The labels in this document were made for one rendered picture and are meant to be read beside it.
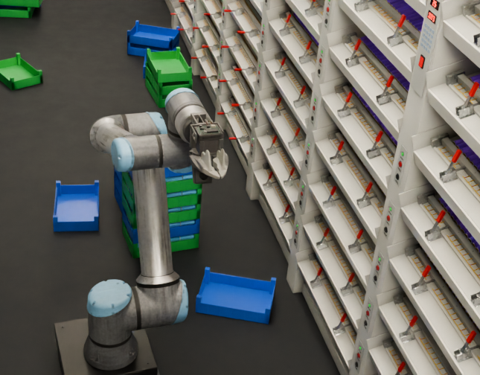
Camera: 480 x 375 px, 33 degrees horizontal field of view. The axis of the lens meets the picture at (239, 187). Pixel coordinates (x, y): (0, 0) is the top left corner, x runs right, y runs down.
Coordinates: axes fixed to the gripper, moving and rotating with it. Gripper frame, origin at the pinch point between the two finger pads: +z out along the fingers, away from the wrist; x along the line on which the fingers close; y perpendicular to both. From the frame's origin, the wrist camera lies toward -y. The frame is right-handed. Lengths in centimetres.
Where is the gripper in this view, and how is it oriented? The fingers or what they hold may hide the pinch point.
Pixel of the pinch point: (219, 177)
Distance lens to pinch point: 188.7
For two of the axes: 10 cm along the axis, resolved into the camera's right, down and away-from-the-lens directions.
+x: 9.5, -1.1, 2.9
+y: 0.6, -8.4, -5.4
